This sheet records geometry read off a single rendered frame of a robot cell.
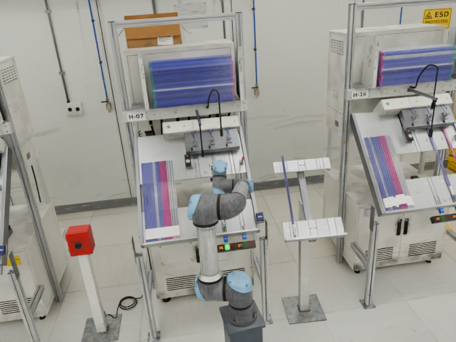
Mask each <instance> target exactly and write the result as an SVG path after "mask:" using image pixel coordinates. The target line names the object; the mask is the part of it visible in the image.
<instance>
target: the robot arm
mask: <svg viewBox="0 0 456 342"><path fill-rule="evenodd" d="M211 172H212V178H210V181H211V182H212V194H202V193H201V194H194V195H192V196H191V198H190V200H189V206H188V219H189V220H190V221H192V220H193V226H195V227H197V240H198V248H199V262H200V270H201V271H200V272H199V273H198V275H197V276H196V278H195V293H196V296H197V298H198V299H199V300H201V301H228V302H229V304H228V307H227V311H226V318H227V321H228V323H230V324H231V325H233V326H236V327H246V326H250V325H251V324H253V323H254V322H255V321H256V319H257V309H256V307H255V306H254V303H253V301H252V281H251V278H250V276H249V275H248V274H246V273H244V272H242V271H233V272H232V273H229V274H228V275H227V276H223V274H222V271H221V270H220V269H219V262H218V252H217V242H216V225H217V224H218V223H219V221H221V220H228V219H232V218H234V217H236V216H237V215H239V214H240V213H241V212H243V210H244V209H245V207H246V196H247V194H248V193H252V192H253V191H254V183H253V180H252V179H247V178H246V179H227V164H226V162H225V161H223V160H221V159H219V160H217V161H215V162H214V164H213V166H211ZM227 193H230V194H227Z"/></svg>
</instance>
